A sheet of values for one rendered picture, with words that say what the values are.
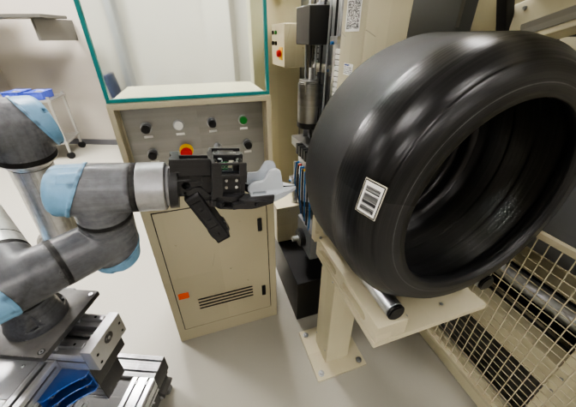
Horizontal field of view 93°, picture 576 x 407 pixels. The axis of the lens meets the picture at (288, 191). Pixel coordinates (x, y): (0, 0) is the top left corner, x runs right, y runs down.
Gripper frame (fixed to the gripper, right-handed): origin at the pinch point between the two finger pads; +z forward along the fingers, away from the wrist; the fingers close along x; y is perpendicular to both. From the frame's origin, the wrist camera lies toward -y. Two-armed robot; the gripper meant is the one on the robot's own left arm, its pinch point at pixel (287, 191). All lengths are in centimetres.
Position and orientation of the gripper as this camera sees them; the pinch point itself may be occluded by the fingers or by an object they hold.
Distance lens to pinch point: 50.5
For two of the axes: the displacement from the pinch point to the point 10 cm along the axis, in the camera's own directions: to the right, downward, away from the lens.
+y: 1.1, -8.9, -4.5
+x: -3.1, -4.6, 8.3
